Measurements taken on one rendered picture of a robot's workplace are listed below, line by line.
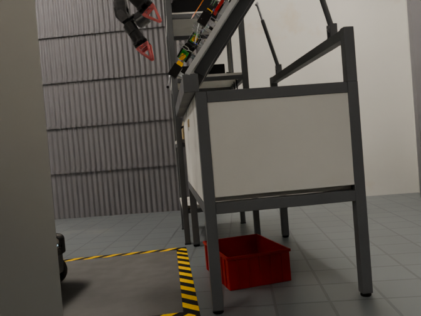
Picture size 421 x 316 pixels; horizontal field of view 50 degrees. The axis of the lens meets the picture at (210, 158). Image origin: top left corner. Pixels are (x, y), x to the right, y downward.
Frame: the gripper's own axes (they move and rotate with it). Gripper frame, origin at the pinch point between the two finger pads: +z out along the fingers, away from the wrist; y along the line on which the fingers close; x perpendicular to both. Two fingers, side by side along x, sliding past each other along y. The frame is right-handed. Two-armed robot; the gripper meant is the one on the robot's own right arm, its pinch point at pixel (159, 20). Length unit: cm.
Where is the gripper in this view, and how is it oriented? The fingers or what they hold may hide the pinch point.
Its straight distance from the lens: 200.7
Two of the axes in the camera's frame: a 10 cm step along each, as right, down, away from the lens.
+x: -6.8, 7.2, 1.4
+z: 7.3, 6.7, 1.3
